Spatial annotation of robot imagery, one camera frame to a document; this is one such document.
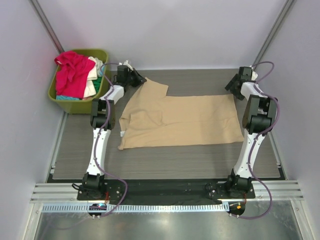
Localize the beige t shirt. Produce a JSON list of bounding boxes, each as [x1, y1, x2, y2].
[[118, 79, 244, 150]]

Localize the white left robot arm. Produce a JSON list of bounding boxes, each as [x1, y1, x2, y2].
[[79, 60, 146, 200]]

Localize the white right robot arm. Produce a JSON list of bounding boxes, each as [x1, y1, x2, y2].
[[224, 66, 279, 198]]

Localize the green t shirt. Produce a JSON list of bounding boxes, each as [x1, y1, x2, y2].
[[92, 76, 102, 93]]

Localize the cream t shirt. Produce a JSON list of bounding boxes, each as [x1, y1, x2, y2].
[[83, 56, 103, 98]]

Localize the pink t shirt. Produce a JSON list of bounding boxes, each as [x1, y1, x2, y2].
[[82, 96, 93, 101]]

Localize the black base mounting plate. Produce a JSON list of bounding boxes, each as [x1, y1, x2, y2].
[[71, 176, 256, 216]]

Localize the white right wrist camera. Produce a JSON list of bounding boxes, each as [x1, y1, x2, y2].
[[251, 70, 258, 82]]

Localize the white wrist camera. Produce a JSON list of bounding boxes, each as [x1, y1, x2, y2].
[[251, 70, 258, 82], [123, 60, 134, 71]]

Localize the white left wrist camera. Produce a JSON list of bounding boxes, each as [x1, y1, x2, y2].
[[123, 60, 134, 71]]

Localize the right aluminium corner post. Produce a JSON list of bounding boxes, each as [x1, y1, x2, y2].
[[253, 0, 297, 65]]

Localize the aluminium corner post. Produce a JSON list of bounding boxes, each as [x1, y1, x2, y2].
[[253, 0, 297, 65], [29, 0, 64, 53]]

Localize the left aluminium corner post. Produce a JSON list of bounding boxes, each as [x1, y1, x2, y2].
[[29, 0, 64, 53]]

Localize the aluminium frame rail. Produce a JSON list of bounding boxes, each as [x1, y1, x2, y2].
[[30, 180, 304, 203]]

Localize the white slotted cable duct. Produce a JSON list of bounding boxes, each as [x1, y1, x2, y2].
[[42, 202, 229, 214]]

